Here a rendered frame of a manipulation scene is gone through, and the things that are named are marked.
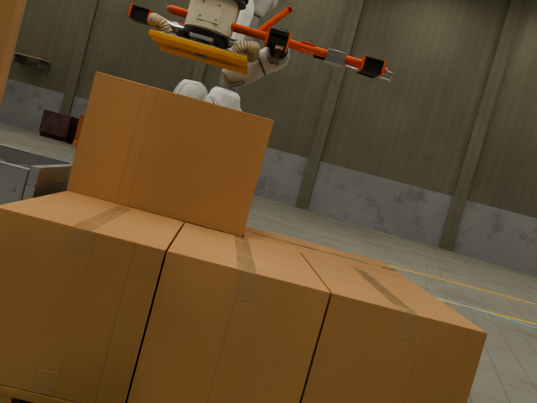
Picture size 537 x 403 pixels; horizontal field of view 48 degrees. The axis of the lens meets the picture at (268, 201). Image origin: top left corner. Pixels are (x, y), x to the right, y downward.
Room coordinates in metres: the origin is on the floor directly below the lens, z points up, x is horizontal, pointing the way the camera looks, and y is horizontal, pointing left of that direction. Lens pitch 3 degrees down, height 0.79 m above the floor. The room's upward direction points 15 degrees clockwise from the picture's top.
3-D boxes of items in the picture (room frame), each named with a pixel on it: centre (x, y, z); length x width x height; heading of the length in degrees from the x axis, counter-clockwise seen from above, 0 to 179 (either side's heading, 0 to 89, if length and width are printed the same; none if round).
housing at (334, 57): (2.19, -0.09, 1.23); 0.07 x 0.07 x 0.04; 3
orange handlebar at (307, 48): (2.30, 0.18, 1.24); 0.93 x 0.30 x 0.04; 93
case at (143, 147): (2.17, 0.36, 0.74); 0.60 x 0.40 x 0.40; 92
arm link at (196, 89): (2.83, 0.48, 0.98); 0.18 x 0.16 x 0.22; 134
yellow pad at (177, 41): (2.07, 0.37, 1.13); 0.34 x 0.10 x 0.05; 93
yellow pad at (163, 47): (2.26, 0.37, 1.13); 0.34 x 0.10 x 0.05; 93
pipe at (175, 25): (2.17, 0.37, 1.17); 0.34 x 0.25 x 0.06; 93
